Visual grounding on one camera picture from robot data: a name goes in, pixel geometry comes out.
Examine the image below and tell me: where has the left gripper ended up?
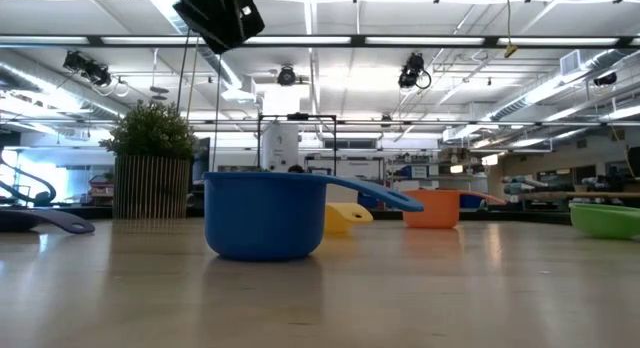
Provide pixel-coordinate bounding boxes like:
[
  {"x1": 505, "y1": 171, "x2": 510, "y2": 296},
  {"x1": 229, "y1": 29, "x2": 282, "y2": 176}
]
[{"x1": 167, "y1": 0, "x2": 266, "y2": 55}]

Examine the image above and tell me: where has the blue plastic measuring cup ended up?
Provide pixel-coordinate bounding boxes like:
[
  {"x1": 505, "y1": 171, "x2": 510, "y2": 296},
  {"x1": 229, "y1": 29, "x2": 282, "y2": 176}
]
[{"x1": 203, "y1": 171, "x2": 425, "y2": 262}]

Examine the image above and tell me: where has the yellow plastic measuring cup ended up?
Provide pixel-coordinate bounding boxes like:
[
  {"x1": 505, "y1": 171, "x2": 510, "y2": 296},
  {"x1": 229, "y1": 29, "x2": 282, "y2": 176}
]
[{"x1": 323, "y1": 202, "x2": 374, "y2": 235}]

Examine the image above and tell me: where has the small purple measuring cup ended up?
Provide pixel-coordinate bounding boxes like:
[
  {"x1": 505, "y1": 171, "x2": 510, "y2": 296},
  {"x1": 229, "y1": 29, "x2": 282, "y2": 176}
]
[{"x1": 0, "y1": 207, "x2": 96, "y2": 235}]

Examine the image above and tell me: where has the orange plastic measuring cup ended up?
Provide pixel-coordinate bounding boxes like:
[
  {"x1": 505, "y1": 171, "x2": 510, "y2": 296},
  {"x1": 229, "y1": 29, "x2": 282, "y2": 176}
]
[{"x1": 402, "y1": 188, "x2": 507, "y2": 230}]

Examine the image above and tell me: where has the green plastic measuring cup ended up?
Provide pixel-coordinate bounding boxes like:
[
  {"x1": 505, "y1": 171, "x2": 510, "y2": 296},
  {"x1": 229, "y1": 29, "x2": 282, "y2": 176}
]
[{"x1": 568, "y1": 201, "x2": 640, "y2": 241}]

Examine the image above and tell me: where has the black led light bar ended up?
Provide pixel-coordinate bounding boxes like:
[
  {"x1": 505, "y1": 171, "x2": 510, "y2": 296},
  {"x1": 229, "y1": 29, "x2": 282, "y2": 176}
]
[{"x1": 0, "y1": 33, "x2": 640, "y2": 49}]

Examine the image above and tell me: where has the white cylindrical tank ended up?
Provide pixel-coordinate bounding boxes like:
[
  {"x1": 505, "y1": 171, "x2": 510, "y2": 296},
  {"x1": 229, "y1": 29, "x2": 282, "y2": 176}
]
[{"x1": 261, "y1": 122, "x2": 300, "y2": 173}]

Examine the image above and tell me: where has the green plant in striped pot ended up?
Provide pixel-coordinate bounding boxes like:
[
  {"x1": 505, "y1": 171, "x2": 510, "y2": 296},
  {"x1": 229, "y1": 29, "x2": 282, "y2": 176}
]
[{"x1": 98, "y1": 100, "x2": 199, "y2": 220}]

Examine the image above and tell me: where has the wooden workbench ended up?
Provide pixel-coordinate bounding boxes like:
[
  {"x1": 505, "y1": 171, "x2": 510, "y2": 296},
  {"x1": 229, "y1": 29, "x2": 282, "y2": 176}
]
[{"x1": 502, "y1": 175, "x2": 640, "y2": 214}]

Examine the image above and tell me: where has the thin hanging cable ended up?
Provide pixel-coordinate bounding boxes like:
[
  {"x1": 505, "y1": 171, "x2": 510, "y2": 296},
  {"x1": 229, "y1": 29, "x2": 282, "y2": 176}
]
[
  {"x1": 211, "y1": 52, "x2": 225, "y2": 173},
  {"x1": 175, "y1": 30, "x2": 192, "y2": 114},
  {"x1": 186, "y1": 36, "x2": 200, "y2": 122}
]

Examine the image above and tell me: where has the black metal rack frame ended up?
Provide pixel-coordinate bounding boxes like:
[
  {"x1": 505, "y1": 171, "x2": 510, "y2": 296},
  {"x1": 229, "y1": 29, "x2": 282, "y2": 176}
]
[{"x1": 257, "y1": 112, "x2": 338, "y2": 177}]

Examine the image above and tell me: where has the black curved hose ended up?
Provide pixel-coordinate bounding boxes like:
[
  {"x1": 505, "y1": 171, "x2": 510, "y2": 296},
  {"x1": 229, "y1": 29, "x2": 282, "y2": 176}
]
[{"x1": 0, "y1": 147, "x2": 57, "y2": 208}]

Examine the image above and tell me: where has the yellow hanging connector cable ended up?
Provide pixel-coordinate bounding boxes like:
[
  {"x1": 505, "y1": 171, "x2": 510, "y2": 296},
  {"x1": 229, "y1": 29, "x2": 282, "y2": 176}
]
[{"x1": 503, "y1": 0, "x2": 519, "y2": 58}]

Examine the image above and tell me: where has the black aluminium table frame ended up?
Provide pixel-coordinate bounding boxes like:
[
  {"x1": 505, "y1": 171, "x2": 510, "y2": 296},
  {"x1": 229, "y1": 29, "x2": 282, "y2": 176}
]
[{"x1": 0, "y1": 205, "x2": 640, "y2": 233}]

